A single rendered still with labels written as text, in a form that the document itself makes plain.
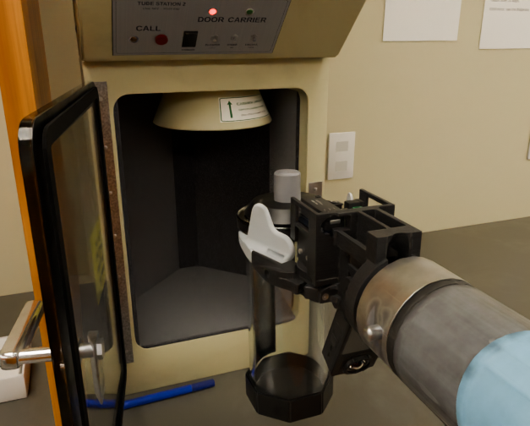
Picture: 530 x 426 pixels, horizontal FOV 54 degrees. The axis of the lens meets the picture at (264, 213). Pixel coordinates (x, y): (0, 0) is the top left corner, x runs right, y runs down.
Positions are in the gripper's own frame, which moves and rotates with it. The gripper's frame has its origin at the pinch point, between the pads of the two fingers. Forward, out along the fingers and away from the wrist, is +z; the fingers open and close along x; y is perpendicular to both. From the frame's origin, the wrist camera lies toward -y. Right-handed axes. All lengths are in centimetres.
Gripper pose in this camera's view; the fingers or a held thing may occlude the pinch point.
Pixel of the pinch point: (289, 236)
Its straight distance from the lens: 55.5
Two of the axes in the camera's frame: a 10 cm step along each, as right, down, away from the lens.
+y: -0.1, -9.5, -3.2
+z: -3.4, -3.0, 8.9
